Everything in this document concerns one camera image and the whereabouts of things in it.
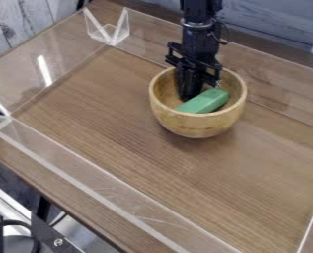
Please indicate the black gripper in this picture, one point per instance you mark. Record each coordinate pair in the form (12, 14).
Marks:
(192, 57)

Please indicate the green rectangular block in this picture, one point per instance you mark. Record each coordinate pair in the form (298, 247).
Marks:
(206, 102)

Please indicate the light wooden bowl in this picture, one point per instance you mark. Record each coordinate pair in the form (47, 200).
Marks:
(196, 125)

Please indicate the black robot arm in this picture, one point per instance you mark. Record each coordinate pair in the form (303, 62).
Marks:
(198, 11)

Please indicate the black table leg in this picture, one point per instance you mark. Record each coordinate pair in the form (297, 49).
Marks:
(43, 209)

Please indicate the clear acrylic enclosure wall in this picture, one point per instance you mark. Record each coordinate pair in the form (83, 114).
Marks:
(155, 192)

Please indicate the black metal bracket with screw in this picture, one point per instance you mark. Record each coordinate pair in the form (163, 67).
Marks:
(52, 242)

